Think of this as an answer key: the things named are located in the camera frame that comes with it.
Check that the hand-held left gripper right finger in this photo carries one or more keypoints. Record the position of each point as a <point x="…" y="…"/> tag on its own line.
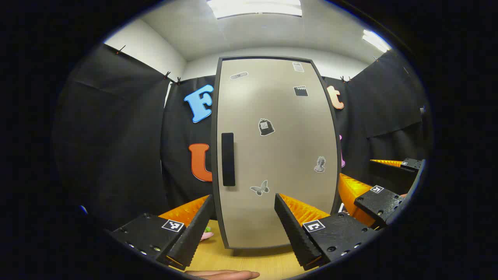
<point x="293" y="229"/>

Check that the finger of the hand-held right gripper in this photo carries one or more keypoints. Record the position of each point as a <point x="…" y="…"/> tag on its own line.
<point x="389" y="177"/>
<point x="379" y="204"/>

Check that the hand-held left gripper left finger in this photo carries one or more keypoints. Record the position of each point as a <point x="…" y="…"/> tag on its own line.
<point x="194" y="233"/>

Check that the dark grey cabinet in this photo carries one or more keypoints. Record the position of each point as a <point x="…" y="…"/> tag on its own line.
<point x="213" y="163"/>

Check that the beige cabinet door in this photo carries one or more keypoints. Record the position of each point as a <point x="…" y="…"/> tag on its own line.
<point x="272" y="155"/>

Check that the pink soft toy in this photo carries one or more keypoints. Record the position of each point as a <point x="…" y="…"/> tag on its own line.
<point x="207" y="235"/>

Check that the black backdrop cloth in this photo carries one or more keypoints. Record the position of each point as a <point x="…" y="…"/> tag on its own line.
<point x="116" y="136"/>

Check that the small ceiling light panel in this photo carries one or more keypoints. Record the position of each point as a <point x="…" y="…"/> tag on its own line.
<point x="375" y="41"/>

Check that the large ceiling light panel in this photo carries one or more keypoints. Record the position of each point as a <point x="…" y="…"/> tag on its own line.
<point x="255" y="7"/>

